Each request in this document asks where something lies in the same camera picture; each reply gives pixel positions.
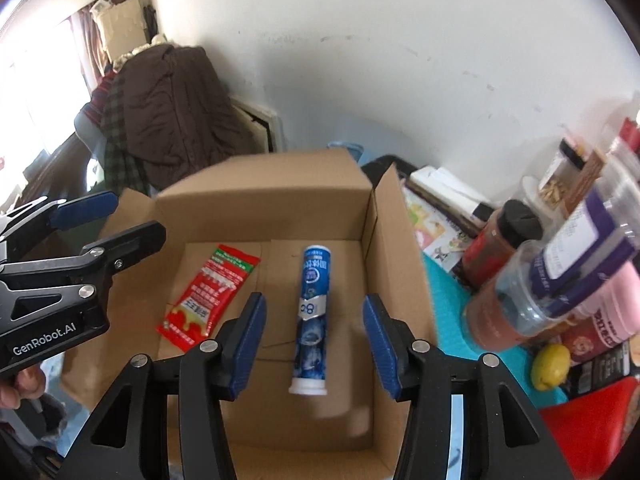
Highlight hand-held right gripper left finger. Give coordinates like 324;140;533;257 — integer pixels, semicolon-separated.
55;291;267;480

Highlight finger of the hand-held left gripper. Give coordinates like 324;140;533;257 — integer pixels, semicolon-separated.
0;220;167;333
0;190;119;263

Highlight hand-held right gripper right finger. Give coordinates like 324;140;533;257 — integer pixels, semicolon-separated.
361;294;573;480

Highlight red white snack packet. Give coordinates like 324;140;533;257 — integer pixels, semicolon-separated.
156;244;262;353

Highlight blue tablet tube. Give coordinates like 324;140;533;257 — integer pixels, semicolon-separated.
288;245;331;396

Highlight brown cardboard box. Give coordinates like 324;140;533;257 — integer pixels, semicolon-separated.
62;147;436;480

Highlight person's left forearm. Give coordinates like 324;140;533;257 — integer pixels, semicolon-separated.
0;395;68;480

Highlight person's left hand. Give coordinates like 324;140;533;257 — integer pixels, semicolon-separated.
0;364;47;409

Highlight brown wooden furniture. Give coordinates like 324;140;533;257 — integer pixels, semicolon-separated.
0;135;101;211

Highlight teal table mat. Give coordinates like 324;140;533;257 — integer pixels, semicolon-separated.
422;247;568;406

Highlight grey chair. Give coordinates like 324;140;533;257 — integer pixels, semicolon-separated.
74;105;108;161

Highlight green plaid shirt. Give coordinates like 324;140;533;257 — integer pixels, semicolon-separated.
97;75;151;196

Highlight red striped cloth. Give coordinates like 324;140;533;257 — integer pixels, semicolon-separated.
90;71;118;121

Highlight clear round tub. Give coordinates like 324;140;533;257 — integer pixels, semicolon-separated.
465;240;576;353

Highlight bright window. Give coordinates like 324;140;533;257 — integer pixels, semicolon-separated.
0;25;88;161

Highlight brown padded jacket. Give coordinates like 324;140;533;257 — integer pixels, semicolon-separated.
117;44;256;196

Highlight colourful picture book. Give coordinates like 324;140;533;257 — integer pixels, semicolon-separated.
405;185;476;271

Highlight red spice jar black lid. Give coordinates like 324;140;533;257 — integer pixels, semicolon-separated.
462;200;543;288

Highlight brown curtain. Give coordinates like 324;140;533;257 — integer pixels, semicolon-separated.
70;5;103;91

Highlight yellow lemon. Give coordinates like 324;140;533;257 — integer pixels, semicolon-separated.
530;344;572;392

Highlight beige bedding pile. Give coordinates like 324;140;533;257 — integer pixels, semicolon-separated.
112;34;173;68

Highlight white framed panel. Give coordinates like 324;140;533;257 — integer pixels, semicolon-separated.
230;99;278;153

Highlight white paper stack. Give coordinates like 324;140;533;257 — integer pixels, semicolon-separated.
410;165;496;221

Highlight black tray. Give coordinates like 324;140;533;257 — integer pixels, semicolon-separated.
360;155;416;181

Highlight beige cardboard board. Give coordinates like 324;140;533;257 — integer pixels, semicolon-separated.
97;0;151;61

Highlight blue plastic container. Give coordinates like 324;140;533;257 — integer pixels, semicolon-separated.
327;140;363;161

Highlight black snack bag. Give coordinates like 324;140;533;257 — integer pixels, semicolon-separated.
567;342;633;401

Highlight white round lid container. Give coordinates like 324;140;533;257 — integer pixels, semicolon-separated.
520;175;546;201

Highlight red canister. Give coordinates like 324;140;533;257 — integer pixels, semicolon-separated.
540;375;640;480

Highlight clear jar purple label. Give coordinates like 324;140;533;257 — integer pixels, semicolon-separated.
530;170;640;321

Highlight pink bottle red label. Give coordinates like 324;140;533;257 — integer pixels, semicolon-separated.
562;260;640;363

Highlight nut jar black lid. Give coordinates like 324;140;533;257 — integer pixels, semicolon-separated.
537;137;588;211

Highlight brown label bottle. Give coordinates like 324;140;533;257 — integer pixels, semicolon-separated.
565;152;608;216

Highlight tall jar red contents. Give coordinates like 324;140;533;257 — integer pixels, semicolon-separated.
607;117;640;161

